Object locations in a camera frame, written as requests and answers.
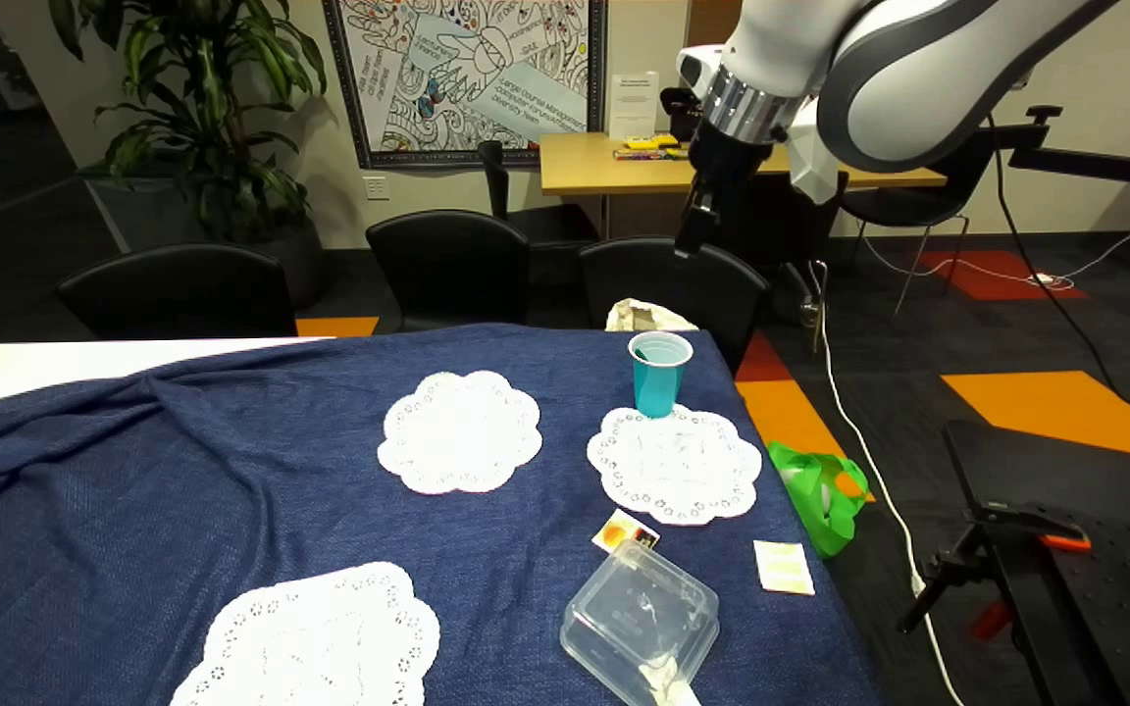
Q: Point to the blue denim tablecloth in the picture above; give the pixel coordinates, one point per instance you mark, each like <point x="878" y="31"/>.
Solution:
<point x="198" y="495"/>

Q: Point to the white paper sign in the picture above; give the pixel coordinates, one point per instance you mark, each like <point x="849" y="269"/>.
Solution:
<point x="634" y="102"/>

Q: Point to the white paper tag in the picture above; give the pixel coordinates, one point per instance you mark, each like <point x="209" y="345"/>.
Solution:
<point x="672" y="685"/>

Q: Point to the wooden desk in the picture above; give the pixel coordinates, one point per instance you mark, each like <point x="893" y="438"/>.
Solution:
<point x="589" y="161"/>

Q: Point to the orange white small sachet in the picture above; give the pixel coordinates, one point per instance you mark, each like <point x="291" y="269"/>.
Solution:
<point x="626" y="533"/>

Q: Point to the clear plastic container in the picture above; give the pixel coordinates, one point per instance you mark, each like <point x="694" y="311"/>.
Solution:
<point x="638" y="616"/>

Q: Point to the white paper doily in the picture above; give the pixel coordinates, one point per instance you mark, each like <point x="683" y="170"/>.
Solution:
<point x="678" y="468"/>
<point x="313" y="645"/>
<point x="462" y="434"/>

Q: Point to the framed wall poster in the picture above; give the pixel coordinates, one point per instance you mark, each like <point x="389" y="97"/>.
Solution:
<point x="462" y="72"/>

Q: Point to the white square sachet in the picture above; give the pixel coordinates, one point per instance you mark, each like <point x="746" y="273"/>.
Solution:
<point x="788" y="567"/>

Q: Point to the green plastic bag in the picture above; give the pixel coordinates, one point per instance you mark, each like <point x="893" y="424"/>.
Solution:
<point x="821" y="492"/>

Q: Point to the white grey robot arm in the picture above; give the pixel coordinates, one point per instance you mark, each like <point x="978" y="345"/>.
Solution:
<point x="904" y="64"/>

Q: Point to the green potted plant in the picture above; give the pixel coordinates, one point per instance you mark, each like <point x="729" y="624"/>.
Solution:
<point x="213" y="102"/>

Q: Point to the black office chair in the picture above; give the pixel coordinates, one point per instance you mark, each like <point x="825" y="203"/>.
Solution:
<point x="904" y="208"/>

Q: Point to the light blue plastic cup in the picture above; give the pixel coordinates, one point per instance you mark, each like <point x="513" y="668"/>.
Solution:
<point x="658" y="387"/>

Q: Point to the black tripod with orange clamp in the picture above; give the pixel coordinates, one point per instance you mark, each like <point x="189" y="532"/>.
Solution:
<point x="1004" y="549"/>

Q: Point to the yellow item on desk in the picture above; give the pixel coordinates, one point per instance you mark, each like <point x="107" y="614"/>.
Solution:
<point x="648" y="146"/>

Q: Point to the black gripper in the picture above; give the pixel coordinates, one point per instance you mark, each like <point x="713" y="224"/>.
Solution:
<point x="729" y="158"/>

